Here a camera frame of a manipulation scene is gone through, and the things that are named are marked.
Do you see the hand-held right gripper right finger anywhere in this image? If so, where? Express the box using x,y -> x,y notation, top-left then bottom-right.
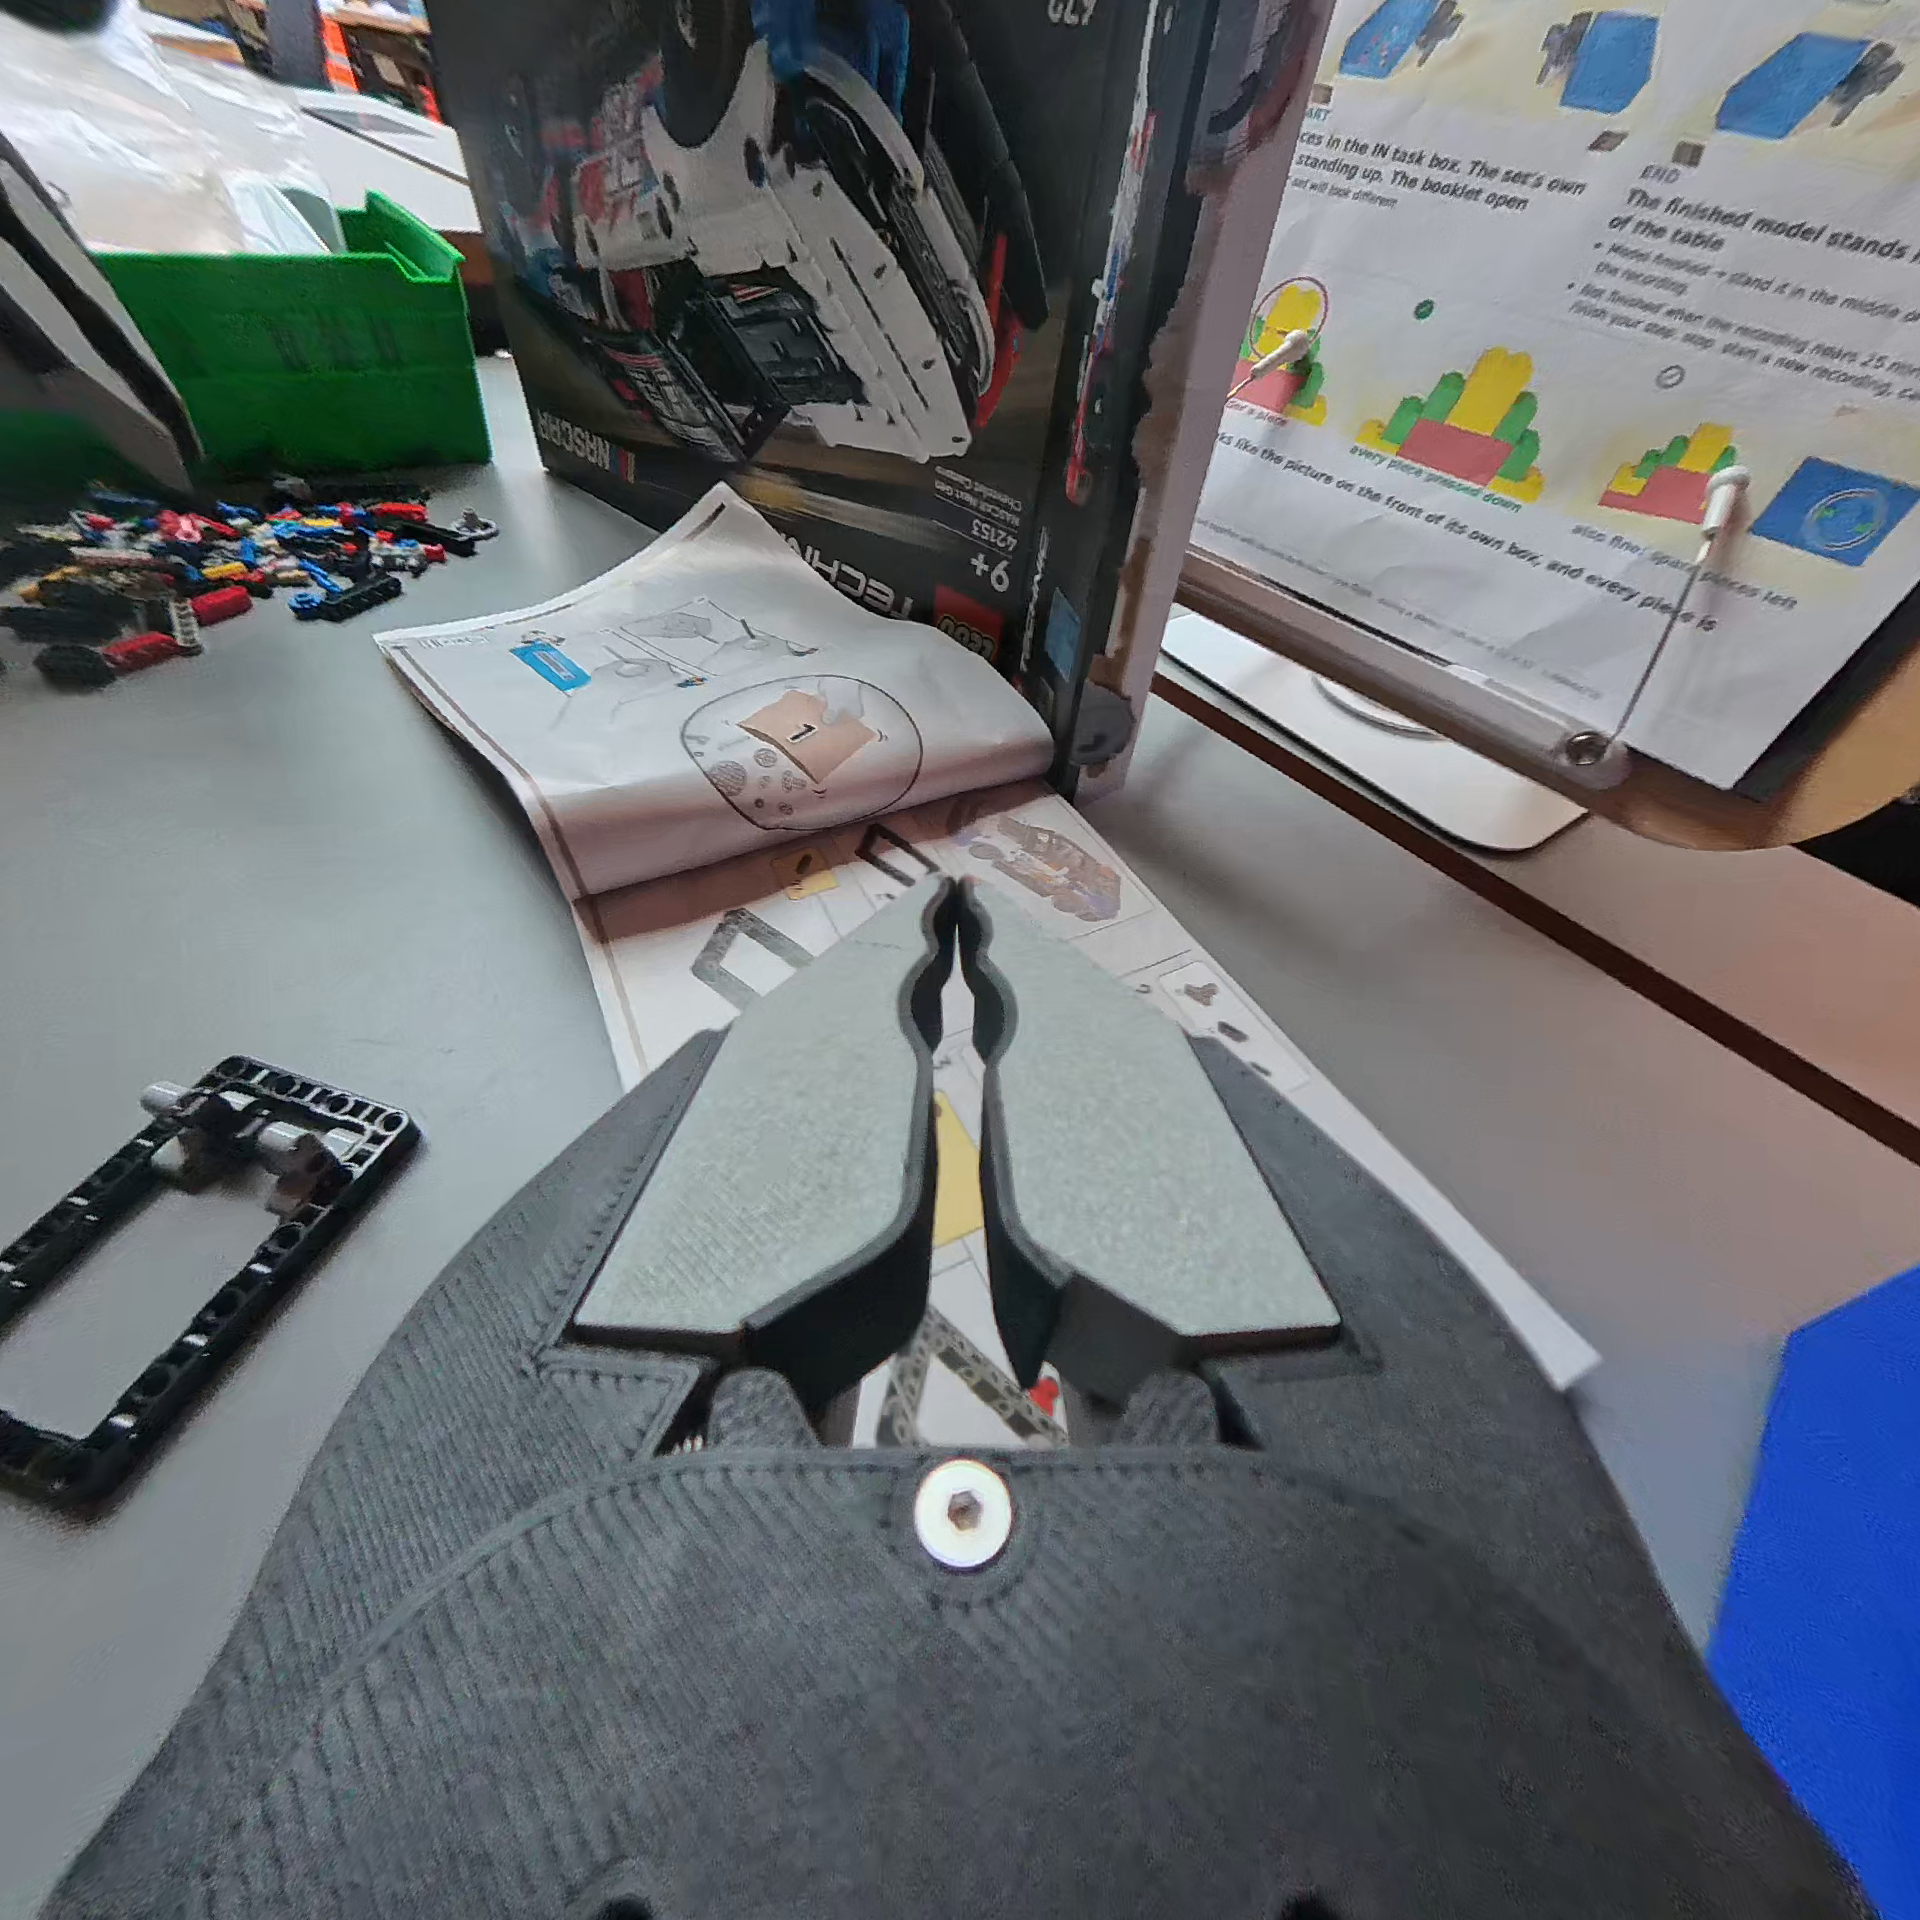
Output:
959,880 -> 1344,1392

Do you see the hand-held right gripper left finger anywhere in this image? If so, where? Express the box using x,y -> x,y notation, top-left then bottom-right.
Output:
569,873 -> 960,1421

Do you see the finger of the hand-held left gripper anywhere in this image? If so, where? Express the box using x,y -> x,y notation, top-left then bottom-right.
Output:
0,276 -> 186,484
0,135 -> 204,472

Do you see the pile of lego pieces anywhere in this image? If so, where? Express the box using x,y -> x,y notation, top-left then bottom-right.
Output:
0,477 -> 502,693

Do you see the black rectangular lego frame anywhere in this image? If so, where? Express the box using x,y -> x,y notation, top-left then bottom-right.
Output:
0,1053 -> 424,1508

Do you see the lego instruction booklet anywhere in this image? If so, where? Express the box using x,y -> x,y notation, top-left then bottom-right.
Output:
376,481 -> 1606,1455

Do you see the lego set cardboard box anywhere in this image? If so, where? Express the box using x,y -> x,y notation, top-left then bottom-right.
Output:
424,0 -> 1338,797

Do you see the clear plastic bag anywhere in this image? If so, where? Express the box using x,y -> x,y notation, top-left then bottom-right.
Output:
0,23 -> 436,260

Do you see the green plastic bin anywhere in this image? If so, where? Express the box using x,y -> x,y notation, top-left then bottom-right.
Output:
0,193 -> 495,505

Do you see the document holder stand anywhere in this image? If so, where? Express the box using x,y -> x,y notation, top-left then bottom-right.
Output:
1162,562 -> 1920,857

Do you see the blue plastic bin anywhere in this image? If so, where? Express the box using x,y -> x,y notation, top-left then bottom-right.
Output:
1710,1266 -> 1920,1920

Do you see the printed instruction sheet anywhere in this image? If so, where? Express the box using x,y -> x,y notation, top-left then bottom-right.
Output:
1201,0 -> 1920,788

